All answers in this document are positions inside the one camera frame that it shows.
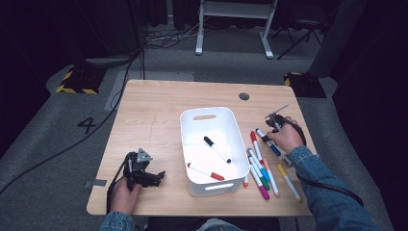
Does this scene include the white desk frame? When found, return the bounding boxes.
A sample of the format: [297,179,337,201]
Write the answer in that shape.
[194,0,279,60]

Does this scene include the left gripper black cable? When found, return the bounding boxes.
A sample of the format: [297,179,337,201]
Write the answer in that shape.
[106,152,133,216]

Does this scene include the grey column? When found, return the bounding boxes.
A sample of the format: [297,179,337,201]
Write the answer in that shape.
[307,0,369,79]

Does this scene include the black stand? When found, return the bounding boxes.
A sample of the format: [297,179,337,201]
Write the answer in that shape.
[126,0,146,81]

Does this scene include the long black floor cable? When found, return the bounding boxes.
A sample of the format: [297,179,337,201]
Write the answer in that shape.
[0,47,143,195]

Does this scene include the person's right hand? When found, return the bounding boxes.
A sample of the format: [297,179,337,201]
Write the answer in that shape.
[267,115,306,155]

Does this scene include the black marker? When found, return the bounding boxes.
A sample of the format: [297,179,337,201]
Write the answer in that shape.
[203,136,233,165]

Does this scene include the magenta marker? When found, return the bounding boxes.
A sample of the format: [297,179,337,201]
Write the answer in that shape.
[249,165,271,201]

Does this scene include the grey stand base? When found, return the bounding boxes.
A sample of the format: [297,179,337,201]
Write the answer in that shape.
[85,56,134,69]

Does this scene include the black folding chair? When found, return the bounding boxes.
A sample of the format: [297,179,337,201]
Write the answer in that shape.
[276,9,335,61]

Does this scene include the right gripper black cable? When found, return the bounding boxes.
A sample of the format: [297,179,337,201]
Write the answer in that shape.
[282,117,366,208]

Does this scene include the yellow marker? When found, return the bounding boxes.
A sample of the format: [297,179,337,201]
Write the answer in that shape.
[276,163,303,203]

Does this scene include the white plastic bin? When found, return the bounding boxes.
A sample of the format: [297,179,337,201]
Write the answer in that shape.
[179,106,251,197]

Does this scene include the grey tape strip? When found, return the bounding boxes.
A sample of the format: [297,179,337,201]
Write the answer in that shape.
[84,178,108,189]

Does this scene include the dark blue marker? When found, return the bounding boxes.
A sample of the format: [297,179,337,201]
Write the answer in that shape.
[255,128,282,158]

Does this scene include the light orange marker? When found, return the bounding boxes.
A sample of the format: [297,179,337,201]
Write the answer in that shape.
[262,158,281,197]

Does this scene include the yellow black striped base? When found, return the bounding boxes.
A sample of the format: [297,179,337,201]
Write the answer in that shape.
[283,71,327,99]
[56,64,108,95]

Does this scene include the person's leg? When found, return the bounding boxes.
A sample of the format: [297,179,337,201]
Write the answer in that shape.
[195,218,246,231]

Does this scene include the person's left hand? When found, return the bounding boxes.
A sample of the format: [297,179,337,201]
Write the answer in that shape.
[110,176,143,215]

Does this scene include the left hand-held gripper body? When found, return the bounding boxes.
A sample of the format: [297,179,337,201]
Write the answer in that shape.
[123,147,157,193]

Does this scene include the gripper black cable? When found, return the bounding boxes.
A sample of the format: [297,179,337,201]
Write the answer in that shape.
[282,117,366,208]
[106,152,133,216]

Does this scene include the bundle of floor cables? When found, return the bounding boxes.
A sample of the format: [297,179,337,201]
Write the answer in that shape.
[143,22,206,50]

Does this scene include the red marker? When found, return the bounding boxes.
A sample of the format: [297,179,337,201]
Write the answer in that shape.
[249,130,265,163]
[187,162,226,182]

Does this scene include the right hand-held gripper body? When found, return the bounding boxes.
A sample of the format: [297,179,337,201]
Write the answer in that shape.
[265,103,290,133]

